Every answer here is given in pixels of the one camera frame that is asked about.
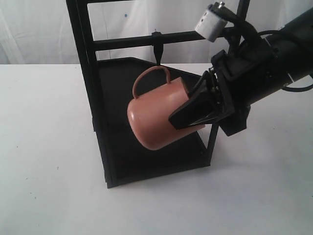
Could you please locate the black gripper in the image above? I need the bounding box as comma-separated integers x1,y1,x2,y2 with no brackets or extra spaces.
168,39,275,136

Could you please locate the terracotta pink mug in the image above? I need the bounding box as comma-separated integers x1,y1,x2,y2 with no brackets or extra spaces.
127,66,205,150

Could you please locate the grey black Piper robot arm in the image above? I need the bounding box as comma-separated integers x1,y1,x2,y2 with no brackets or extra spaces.
169,10,313,136

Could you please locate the black metal shelf rack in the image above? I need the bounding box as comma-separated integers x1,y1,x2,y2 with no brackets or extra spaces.
65,0,251,189

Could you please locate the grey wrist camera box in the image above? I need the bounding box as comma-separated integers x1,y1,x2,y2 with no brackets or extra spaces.
195,1,227,43

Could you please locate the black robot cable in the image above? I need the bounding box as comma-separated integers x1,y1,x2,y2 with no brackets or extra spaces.
259,29,313,93

